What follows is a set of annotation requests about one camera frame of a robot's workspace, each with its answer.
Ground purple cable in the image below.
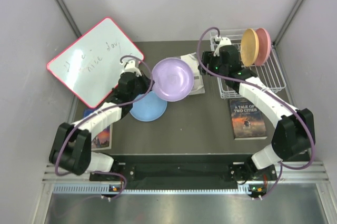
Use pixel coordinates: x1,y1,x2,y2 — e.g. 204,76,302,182
196,26,316,200
54,55,154,203

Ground white slotted cable duct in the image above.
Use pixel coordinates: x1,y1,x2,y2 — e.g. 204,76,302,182
53,183,266,195

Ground pink plate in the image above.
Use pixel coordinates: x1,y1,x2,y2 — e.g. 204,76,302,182
254,28,271,66

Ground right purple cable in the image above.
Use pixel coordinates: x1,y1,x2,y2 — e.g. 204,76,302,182
196,26,316,200

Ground yellow plate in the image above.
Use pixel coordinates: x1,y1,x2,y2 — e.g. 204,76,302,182
240,28,259,67

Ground Tale of Two Cities book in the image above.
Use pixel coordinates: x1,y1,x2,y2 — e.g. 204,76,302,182
228,98,267,140

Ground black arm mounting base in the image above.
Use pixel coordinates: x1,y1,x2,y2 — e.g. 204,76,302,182
88,154,279,183

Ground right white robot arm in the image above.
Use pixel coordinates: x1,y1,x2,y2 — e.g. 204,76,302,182
196,38,315,180

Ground pink framed whiteboard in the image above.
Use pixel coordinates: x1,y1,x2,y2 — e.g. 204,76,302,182
47,17,144,108

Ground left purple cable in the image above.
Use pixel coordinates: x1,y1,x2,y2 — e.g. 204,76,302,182
54,55,154,203

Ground blue orange cover book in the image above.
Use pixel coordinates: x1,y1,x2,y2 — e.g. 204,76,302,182
83,108,113,151

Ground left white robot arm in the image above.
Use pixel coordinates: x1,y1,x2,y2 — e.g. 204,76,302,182
49,55,154,180

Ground blue plate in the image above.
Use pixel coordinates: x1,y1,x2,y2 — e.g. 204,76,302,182
130,91,167,122

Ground purple plate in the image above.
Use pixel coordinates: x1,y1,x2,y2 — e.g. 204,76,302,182
152,57,194,102

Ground aluminium frame rail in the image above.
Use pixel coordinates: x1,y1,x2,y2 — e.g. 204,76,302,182
42,162,329,183

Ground white wire dish rack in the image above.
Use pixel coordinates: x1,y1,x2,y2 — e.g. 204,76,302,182
217,29,286,99

